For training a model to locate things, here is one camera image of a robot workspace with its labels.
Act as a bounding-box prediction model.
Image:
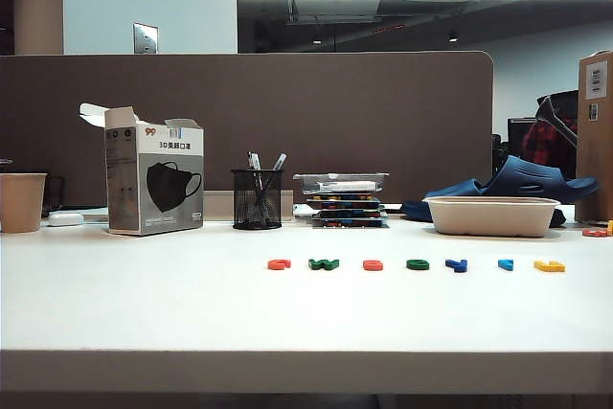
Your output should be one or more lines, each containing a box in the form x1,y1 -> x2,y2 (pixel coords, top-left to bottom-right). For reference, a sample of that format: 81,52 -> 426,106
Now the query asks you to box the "black silver pen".
261,152 -> 288,204
246,149 -> 264,204

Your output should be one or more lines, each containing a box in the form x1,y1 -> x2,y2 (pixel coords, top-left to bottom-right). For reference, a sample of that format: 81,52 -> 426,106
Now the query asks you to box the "metal wall switch plate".
132,21 -> 160,55

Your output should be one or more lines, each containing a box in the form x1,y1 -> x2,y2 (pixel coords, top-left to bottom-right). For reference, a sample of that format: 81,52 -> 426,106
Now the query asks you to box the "clear plastic case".
292,170 -> 390,195

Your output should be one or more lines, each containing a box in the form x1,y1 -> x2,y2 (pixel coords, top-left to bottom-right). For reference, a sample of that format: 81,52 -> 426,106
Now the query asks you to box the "black mesh pen holder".
231,168 -> 284,231

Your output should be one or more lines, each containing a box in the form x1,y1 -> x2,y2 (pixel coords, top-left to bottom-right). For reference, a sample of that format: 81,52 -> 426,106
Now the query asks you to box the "black computer monitor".
507,116 -> 537,161

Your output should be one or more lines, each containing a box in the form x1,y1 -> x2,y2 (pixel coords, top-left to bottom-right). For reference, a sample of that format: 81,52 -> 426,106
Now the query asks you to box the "beige paper cup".
0,171 -> 48,234

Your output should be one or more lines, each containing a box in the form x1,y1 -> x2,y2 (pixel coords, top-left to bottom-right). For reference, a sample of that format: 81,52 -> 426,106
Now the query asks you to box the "white earbud case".
47,211 -> 85,227

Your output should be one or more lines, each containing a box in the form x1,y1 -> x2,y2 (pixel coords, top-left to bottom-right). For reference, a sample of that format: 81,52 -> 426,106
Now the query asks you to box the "brown desk partition panel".
0,50 -> 495,207

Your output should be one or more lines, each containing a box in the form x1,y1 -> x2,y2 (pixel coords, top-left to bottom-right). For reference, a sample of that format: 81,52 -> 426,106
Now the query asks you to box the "dark blue rubber slipper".
481,154 -> 602,204
400,177 -> 485,222

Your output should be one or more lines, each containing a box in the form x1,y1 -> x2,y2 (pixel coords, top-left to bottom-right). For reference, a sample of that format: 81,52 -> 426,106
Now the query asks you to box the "black office chair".
535,89 -> 579,147

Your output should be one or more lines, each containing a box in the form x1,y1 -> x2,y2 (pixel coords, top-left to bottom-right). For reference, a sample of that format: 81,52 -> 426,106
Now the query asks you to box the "grey white mask box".
79,102 -> 205,237

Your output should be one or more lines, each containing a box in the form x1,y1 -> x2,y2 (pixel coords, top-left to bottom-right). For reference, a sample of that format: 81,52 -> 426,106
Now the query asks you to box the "brown cardboard box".
576,48 -> 613,223

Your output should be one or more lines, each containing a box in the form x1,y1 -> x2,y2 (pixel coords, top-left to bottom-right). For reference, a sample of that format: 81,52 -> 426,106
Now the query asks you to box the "beige pulp tray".
423,195 -> 561,239

